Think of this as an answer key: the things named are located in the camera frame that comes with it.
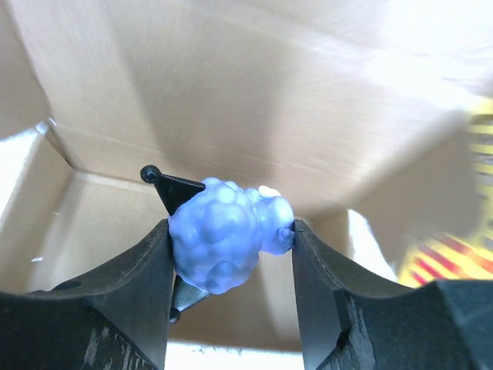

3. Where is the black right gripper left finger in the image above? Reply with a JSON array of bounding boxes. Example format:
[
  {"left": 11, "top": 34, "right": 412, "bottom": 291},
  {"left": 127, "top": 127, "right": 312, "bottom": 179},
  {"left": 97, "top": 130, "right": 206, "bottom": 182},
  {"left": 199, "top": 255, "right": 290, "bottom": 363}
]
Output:
[{"left": 1, "top": 220, "right": 173, "bottom": 369}]

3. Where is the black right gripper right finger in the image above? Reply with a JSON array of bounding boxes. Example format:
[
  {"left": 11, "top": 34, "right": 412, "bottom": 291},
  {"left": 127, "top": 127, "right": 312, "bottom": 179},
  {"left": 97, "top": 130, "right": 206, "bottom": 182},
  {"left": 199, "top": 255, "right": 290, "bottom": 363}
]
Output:
[{"left": 292, "top": 220, "right": 492, "bottom": 369}]

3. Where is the purple sheep toy figure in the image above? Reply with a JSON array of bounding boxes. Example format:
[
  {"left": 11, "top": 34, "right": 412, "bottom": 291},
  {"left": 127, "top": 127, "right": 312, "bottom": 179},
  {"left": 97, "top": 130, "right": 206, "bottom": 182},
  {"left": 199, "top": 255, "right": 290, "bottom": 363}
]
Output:
[{"left": 140, "top": 165, "right": 295, "bottom": 324}]

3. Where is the brown cardboard express box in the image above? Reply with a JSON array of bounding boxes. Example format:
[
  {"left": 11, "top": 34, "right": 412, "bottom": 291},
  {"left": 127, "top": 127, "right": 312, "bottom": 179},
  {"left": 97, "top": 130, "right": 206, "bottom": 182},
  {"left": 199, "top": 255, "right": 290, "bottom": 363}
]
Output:
[{"left": 0, "top": 0, "right": 493, "bottom": 354}]

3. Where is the yellow plastic shopping basket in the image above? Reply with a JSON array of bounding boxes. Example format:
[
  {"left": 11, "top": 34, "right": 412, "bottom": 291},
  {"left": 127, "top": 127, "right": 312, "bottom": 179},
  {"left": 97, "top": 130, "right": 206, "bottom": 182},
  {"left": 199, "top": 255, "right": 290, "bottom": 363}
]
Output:
[{"left": 397, "top": 97, "right": 492, "bottom": 288}]

